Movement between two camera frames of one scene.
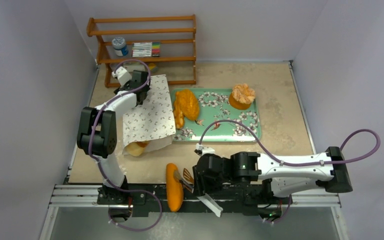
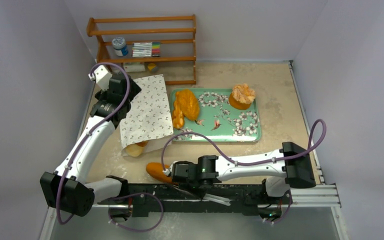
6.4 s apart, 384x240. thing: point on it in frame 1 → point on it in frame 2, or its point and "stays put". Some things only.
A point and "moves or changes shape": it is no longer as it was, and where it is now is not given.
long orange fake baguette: x=174 y=189 → x=155 y=169
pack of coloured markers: x=146 y=49 stays put
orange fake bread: x=241 y=96 stays put
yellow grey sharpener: x=153 y=67 stays put
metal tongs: x=188 y=182 moves or changes shape
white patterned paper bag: x=152 y=123 stays put
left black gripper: x=126 y=85 → x=102 y=95
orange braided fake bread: x=179 y=117 stays put
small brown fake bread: x=143 y=144 stays put
